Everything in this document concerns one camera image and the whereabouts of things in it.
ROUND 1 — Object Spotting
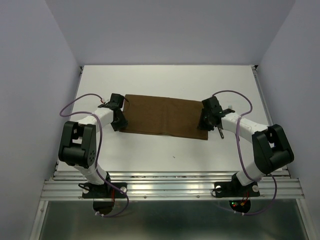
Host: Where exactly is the purple cable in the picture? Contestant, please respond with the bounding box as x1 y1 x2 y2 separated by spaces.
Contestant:
59 93 130 218
211 90 278 216

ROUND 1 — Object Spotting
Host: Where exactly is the silver knife dark handle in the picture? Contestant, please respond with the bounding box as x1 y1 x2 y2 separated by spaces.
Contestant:
217 126 225 139

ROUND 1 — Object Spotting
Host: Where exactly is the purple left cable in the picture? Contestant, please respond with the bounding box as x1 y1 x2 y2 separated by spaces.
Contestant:
59 93 130 218

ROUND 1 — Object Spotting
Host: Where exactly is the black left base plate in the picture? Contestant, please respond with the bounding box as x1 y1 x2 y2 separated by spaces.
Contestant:
78 182 126 199

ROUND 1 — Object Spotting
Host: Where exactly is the brown cloth napkin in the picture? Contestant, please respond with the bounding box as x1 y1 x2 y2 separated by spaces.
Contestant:
120 94 208 141

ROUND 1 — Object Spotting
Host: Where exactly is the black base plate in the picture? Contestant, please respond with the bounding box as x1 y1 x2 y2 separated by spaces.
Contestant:
78 182 126 199
211 181 260 199

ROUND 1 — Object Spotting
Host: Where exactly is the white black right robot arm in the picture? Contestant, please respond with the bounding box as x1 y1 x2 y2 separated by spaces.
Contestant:
198 96 294 195

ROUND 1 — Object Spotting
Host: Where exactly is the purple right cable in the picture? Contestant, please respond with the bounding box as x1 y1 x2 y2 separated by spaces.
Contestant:
211 90 278 216

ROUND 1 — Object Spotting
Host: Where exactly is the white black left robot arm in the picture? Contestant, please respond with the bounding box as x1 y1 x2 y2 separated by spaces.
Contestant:
58 93 128 197

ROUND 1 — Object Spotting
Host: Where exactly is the aluminium rail frame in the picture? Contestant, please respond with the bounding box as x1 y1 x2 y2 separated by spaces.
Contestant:
30 65 319 240

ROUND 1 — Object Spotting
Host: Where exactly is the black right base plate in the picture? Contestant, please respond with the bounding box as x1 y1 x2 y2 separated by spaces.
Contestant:
211 181 260 199

